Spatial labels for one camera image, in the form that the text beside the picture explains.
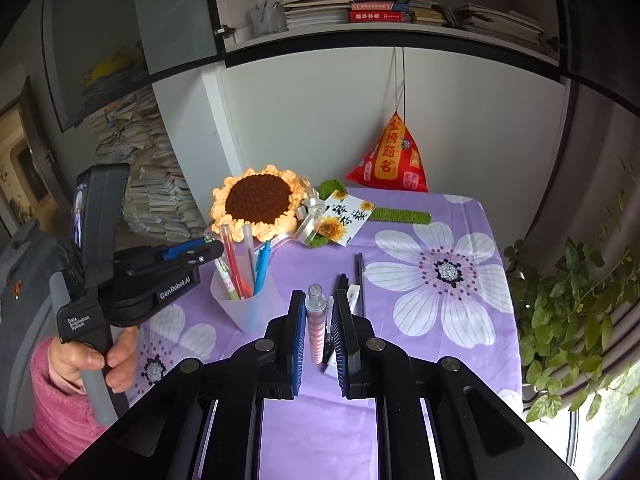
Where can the clear barrel black pen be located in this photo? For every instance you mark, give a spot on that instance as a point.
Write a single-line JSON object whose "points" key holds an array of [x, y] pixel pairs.
{"points": [[329, 317]]}

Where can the grey upholstered furniture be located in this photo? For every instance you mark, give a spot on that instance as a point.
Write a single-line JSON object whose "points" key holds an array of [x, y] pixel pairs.
{"points": [[30, 280]]}

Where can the tall piles of booklets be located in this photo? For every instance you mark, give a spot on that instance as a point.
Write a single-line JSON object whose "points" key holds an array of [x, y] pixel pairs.
{"points": [[155, 185]]}

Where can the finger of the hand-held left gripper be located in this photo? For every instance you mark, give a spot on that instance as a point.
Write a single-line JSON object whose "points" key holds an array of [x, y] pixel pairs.
{"points": [[210, 251], [182, 249]]}

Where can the translucent plastic cup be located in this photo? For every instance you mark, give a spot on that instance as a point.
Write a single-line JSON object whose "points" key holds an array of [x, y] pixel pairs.
{"points": [[250, 312]]}

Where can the pink patterned pen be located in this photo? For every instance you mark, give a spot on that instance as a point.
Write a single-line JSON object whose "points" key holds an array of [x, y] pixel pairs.
{"points": [[227, 278]]}

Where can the window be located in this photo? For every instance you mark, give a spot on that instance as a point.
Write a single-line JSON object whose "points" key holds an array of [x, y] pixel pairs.
{"points": [[607, 430]]}

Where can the teal pen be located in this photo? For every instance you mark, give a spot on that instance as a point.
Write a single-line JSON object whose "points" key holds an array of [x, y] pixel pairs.
{"points": [[262, 262]]}

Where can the stack of red books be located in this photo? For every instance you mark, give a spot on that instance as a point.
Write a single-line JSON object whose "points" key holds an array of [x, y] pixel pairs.
{"points": [[372, 10]]}

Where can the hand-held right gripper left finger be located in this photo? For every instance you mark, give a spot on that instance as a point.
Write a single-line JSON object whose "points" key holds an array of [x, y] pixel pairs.
{"points": [[299, 350]]}

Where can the stack of magazines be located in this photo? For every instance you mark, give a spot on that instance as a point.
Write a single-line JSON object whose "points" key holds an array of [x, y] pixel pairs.
{"points": [[315, 10]]}

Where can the sunflower print card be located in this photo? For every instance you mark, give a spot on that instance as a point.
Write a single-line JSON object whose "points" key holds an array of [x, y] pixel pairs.
{"points": [[345, 220]]}

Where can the pale green white pen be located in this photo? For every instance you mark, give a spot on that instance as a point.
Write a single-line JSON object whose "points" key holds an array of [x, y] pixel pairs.
{"points": [[248, 240]]}

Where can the orange pen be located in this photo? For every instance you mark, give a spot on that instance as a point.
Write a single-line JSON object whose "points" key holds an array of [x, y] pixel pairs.
{"points": [[316, 330]]}

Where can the books on shelf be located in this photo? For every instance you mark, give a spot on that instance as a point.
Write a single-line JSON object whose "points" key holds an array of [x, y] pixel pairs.
{"points": [[500, 25]]}

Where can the white bookshelf cabinet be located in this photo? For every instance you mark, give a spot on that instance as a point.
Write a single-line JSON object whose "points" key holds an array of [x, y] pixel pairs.
{"points": [[300, 110]]}

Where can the person's left forearm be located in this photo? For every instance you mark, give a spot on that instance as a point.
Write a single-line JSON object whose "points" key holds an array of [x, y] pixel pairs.
{"points": [[55, 420]]}

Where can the green leafy plant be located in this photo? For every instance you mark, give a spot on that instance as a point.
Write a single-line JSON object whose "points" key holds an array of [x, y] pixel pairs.
{"points": [[570, 310]]}

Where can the crochet sunflower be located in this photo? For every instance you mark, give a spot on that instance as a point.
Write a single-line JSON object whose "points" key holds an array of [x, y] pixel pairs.
{"points": [[257, 200]]}

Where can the thin black pen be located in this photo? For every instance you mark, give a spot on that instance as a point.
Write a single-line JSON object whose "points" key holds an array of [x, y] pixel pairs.
{"points": [[360, 280]]}

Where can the red triangular hanging pouch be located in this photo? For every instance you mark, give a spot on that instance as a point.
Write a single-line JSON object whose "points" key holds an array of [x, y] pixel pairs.
{"points": [[395, 160]]}

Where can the purple floral tablecloth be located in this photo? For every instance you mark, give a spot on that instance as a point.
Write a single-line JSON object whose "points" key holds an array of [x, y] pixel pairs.
{"points": [[425, 360]]}

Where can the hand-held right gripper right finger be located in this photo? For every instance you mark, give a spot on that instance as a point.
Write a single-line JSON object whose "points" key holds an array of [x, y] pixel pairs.
{"points": [[342, 345]]}

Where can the small stack of books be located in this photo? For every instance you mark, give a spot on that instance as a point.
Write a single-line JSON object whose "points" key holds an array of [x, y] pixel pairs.
{"points": [[426, 14]]}

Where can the red pen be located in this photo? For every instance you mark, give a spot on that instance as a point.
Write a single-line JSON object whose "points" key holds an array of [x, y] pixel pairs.
{"points": [[239, 272]]}

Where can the green crochet stem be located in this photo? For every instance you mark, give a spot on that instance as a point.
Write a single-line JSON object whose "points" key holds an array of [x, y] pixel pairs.
{"points": [[402, 216]]}

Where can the white ribbon bow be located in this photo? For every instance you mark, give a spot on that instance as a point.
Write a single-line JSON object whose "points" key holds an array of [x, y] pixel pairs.
{"points": [[310, 212]]}

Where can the translucent pen holder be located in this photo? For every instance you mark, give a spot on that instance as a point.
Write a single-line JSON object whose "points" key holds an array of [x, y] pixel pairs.
{"points": [[267, 17]]}

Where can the person's left hand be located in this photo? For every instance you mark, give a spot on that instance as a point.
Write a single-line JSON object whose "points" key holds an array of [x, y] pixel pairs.
{"points": [[122, 357]]}

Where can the pinkish grey curtain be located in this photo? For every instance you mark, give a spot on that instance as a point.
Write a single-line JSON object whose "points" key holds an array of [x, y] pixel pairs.
{"points": [[575, 160]]}

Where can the dark glass cabinet door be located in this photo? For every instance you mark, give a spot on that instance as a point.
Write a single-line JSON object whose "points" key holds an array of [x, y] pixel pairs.
{"points": [[170, 10]]}

